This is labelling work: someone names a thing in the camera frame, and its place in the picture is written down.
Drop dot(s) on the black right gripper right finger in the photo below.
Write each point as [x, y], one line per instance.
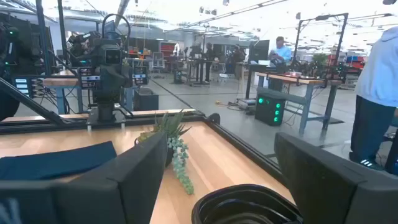
[335, 193]

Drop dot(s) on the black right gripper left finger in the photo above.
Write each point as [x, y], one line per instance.
[93, 199]

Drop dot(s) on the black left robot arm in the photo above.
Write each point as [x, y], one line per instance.
[107, 102]

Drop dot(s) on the black plastic tupperware container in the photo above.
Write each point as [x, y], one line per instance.
[248, 203]

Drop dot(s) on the wooden workbench grey legs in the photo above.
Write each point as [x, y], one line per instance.
[60, 81]
[292, 80]

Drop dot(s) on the dark blue folded cloth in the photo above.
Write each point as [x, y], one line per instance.
[56, 161]

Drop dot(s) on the succulent plant in black pot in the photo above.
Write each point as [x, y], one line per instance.
[174, 127]

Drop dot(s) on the black electronics box white labels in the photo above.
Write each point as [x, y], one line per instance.
[26, 85]

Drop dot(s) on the person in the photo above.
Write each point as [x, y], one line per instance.
[377, 77]
[237, 57]
[209, 59]
[283, 53]

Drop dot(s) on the black computer tower green lights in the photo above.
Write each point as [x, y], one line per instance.
[267, 109]

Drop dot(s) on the green leafy background plant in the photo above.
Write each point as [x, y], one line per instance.
[320, 60]

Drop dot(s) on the black monitor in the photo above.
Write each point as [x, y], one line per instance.
[259, 51]

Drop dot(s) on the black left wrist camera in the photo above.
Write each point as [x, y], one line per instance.
[112, 56]

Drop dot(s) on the black gantry frame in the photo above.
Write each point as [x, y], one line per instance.
[342, 39]

